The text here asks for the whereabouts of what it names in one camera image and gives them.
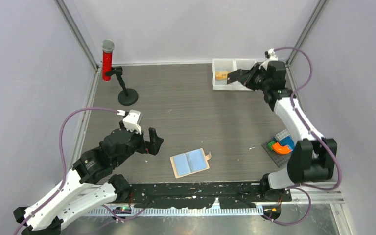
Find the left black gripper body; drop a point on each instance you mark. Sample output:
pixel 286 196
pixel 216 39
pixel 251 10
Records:
pixel 138 144

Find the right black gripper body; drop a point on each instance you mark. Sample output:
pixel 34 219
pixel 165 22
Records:
pixel 260 81

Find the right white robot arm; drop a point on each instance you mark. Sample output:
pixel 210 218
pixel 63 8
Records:
pixel 314 156

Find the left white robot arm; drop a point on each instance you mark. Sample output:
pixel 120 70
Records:
pixel 89 184

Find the gold card in bin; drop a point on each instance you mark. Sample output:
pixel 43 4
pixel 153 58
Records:
pixel 221 75

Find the white two-compartment bin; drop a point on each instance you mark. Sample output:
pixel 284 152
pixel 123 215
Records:
pixel 229 64

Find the black stand with round base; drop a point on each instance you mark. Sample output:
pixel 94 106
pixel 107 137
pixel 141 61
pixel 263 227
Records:
pixel 127 96

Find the colourful toy brick assembly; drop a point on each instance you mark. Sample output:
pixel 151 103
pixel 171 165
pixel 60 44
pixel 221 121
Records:
pixel 279 148

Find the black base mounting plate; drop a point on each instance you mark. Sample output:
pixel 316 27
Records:
pixel 230 195

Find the red cylinder with grey cap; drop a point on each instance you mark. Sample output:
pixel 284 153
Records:
pixel 108 48

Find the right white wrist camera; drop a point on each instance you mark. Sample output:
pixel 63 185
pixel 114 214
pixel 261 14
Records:
pixel 270 56

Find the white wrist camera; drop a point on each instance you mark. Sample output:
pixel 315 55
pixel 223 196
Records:
pixel 131 120
pixel 270 56

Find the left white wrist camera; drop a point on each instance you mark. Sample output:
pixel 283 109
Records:
pixel 131 120

